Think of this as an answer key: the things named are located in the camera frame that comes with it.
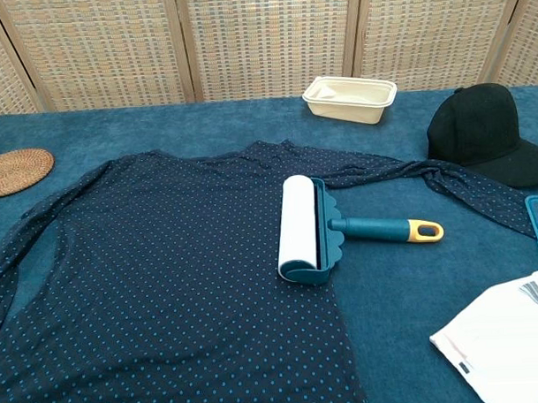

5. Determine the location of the round woven rattan coaster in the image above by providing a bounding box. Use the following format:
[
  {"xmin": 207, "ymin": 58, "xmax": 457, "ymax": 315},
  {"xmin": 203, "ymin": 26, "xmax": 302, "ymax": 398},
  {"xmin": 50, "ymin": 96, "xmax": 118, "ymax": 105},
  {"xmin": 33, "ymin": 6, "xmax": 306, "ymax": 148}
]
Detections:
[{"xmin": 0, "ymin": 147, "xmax": 57, "ymax": 201}]

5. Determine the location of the teal orange handled tool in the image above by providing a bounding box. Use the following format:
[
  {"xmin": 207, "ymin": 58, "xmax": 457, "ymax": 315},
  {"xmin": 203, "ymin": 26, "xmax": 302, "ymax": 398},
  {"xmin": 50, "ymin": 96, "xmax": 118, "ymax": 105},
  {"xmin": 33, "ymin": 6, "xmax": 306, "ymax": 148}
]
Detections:
[{"xmin": 273, "ymin": 169, "xmax": 447, "ymax": 291}]

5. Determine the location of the blue plush table cover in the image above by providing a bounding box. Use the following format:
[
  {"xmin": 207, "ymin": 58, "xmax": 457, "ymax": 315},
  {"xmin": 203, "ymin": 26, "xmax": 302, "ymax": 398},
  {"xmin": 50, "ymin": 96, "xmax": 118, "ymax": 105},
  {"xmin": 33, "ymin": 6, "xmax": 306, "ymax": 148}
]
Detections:
[{"xmin": 0, "ymin": 83, "xmax": 538, "ymax": 403}]

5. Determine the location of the cream plastic food container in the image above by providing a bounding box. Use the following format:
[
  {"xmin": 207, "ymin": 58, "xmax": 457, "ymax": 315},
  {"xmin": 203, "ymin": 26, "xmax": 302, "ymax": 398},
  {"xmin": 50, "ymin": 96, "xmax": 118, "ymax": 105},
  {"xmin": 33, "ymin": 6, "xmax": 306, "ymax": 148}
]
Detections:
[{"xmin": 301, "ymin": 72, "xmax": 400, "ymax": 128}]

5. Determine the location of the black baseball cap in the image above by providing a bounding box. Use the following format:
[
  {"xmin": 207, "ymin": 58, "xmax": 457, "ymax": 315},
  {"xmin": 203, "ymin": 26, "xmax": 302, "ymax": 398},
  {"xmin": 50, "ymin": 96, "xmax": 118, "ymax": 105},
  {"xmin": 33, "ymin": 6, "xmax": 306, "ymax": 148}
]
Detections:
[{"xmin": 424, "ymin": 80, "xmax": 538, "ymax": 194}]

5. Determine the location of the navy polka dot shirt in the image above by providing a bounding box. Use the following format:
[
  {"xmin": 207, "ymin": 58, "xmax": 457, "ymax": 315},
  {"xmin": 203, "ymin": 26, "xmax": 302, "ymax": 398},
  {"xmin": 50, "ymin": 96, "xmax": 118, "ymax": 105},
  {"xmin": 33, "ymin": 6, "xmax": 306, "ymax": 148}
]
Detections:
[{"xmin": 0, "ymin": 129, "xmax": 538, "ymax": 403}]

